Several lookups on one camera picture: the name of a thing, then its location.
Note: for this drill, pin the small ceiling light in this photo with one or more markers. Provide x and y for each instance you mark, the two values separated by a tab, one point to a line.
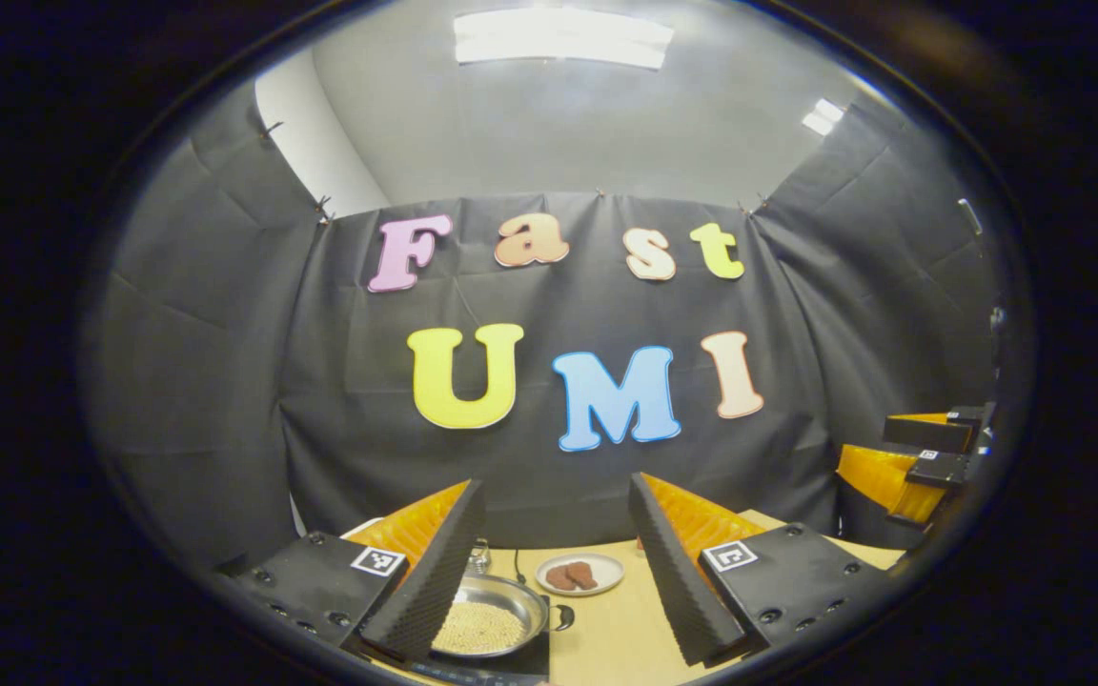
823	116

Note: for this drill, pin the pile of yellow soybeans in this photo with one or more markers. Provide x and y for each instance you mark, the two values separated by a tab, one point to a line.
479	627

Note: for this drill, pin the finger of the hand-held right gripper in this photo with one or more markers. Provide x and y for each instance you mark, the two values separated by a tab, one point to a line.
930	435
878	476

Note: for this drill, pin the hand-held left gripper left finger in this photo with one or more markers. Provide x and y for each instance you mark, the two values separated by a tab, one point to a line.
430	591

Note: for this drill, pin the brown meat patty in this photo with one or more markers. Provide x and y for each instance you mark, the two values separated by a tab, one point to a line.
582	575
559	577

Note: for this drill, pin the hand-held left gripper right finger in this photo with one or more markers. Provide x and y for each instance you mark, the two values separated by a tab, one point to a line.
678	581

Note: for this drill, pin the white round plate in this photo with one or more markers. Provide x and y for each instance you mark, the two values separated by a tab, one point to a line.
606	570

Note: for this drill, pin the black induction cooktop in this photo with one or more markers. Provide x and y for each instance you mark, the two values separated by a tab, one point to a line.
535	662

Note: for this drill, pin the white toaster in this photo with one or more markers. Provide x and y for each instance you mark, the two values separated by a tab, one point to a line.
360	527

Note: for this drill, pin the large ceiling light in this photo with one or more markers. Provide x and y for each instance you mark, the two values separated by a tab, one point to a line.
563	38

